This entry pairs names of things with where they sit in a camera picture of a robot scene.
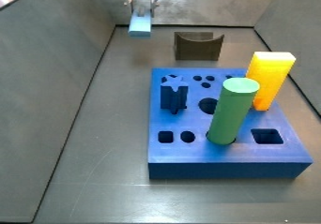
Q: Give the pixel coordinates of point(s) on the light blue square-circle object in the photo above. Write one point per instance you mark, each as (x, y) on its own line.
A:
(141, 23)

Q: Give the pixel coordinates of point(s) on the dark blue star peg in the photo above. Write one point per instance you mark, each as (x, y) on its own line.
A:
(175, 90)

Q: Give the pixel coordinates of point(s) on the green cylinder peg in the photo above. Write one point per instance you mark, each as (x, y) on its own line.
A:
(232, 108)

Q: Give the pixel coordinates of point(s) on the yellow square peg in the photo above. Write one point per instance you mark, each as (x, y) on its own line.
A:
(270, 69)

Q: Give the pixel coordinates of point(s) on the black curved fixture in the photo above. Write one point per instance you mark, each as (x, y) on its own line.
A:
(197, 46)

